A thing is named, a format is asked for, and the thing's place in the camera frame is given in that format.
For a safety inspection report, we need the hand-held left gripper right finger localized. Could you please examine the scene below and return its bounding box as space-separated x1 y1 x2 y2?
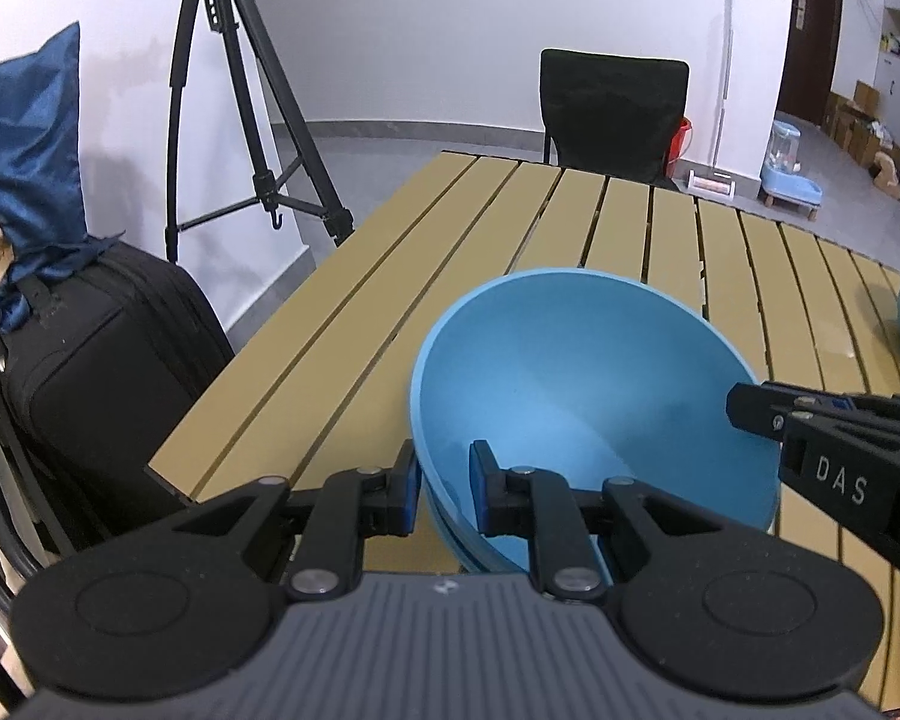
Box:
469 439 728 605

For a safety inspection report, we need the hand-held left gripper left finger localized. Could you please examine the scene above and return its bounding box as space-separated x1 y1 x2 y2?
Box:
169 439 422 605

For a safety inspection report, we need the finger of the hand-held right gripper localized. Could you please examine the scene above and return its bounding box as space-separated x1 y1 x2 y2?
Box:
726 381 900 443

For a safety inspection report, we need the blue pet water dispenser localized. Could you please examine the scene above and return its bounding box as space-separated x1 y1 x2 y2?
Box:
759 120 826 222

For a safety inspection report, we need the white flat mop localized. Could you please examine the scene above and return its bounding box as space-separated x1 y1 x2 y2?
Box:
688 0 740 201

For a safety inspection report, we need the red bucket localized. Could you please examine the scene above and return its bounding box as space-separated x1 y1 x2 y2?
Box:
666 118 692 179

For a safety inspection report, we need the open cardboard box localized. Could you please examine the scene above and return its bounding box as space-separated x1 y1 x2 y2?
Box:
840 116 890 166
825 94 860 143

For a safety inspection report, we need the black chair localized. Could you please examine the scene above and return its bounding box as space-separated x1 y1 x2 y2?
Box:
540 49 691 188

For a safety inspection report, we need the black bag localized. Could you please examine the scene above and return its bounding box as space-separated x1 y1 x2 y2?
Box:
0 240 237 578

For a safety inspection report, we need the black tripod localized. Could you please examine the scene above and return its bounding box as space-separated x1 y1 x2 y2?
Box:
165 0 355 263

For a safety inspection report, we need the dark brown door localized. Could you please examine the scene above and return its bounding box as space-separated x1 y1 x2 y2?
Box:
776 0 847 125

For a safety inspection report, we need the blue cloth bag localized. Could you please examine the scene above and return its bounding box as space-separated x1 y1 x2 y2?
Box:
0 22 117 398

